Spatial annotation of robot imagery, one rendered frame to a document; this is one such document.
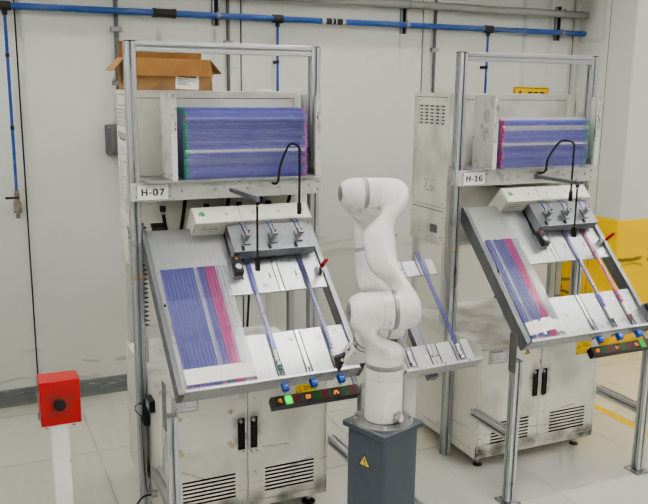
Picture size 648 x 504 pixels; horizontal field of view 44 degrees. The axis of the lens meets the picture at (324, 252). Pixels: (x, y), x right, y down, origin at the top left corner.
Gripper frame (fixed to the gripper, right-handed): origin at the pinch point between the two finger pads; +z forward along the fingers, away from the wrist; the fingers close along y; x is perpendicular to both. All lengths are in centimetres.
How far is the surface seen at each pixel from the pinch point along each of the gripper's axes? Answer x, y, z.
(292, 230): 65, -2, 4
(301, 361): 9.1, -12.9, 10.2
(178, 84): 131, -37, -13
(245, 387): 2.3, -36.1, 10.6
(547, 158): 82, 125, -15
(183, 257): 60, -46, 10
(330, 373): 2.3, -3.7, 9.5
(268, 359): 11.8, -25.0, 10.2
